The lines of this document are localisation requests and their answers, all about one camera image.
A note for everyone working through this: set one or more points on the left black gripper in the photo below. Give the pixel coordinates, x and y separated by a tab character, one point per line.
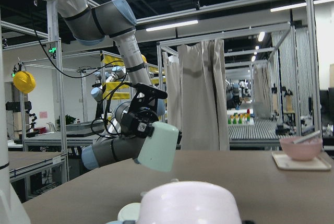
142	111

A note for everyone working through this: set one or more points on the green plastic cup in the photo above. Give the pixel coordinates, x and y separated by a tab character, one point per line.
159	147

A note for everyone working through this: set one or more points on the pink plastic cup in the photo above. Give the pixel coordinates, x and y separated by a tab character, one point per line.
188	202

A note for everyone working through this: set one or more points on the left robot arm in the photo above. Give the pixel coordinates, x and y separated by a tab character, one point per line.
90	26

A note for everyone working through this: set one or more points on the white plastic cup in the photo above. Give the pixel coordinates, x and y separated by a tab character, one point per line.
129	212

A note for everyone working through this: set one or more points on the beige curtain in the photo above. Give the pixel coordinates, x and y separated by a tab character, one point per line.
196	103

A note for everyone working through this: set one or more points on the yellow hard hat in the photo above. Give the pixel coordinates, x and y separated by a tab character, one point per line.
24	81

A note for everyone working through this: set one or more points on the cream plastic tray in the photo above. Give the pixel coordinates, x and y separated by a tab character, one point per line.
284	162

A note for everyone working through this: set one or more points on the pink bowl with ice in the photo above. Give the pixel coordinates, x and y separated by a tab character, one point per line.
304	151

